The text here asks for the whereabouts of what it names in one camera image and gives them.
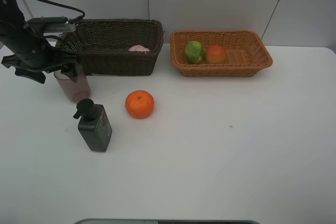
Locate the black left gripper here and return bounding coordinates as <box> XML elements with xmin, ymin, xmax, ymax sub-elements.
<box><xmin>1</xmin><ymin>50</ymin><xmax>79</xmax><ymax>84</ymax></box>

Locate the purple translucent cup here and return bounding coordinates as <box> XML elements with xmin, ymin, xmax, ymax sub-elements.
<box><xmin>54</xmin><ymin>69</ymin><xmax>91</xmax><ymax>103</ymax></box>

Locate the black pump bottle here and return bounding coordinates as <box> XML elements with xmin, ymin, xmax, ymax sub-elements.
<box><xmin>73</xmin><ymin>99</ymin><xmax>112</xmax><ymax>152</ymax></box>

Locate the pink bottle white cap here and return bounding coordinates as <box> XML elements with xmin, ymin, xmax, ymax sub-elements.
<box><xmin>128</xmin><ymin>45</ymin><xmax>150</xmax><ymax>52</ymax></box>

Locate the green mango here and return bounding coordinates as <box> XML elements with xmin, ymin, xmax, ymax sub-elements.
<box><xmin>185</xmin><ymin>41</ymin><xmax>205</xmax><ymax>64</ymax></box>

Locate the round bread bun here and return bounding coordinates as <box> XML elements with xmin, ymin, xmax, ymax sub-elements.
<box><xmin>205</xmin><ymin>45</ymin><xmax>226</xmax><ymax>64</ymax></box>

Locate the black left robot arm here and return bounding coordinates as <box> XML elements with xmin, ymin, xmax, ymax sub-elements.
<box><xmin>1</xmin><ymin>0</ymin><xmax>85</xmax><ymax>83</ymax></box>

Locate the dark brown wicker basket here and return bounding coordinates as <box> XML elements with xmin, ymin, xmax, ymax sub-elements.
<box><xmin>56</xmin><ymin>19</ymin><xmax>164</xmax><ymax>76</ymax></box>

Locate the orange tangerine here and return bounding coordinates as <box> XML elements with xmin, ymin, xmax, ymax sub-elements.
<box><xmin>125</xmin><ymin>90</ymin><xmax>155</xmax><ymax>119</ymax></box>

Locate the light brown wicker basket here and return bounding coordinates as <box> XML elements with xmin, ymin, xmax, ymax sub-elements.
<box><xmin>170</xmin><ymin>30</ymin><xmax>272</xmax><ymax>77</ymax></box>

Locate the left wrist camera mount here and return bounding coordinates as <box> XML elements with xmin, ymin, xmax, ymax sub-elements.
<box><xmin>27</xmin><ymin>16</ymin><xmax>76</xmax><ymax>36</ymax></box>

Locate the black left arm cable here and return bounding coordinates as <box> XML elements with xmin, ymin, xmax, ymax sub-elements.
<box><xmin>0</xmin><ymin>0</ymin><xmax>86</xmax><ymax>24</ymax></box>

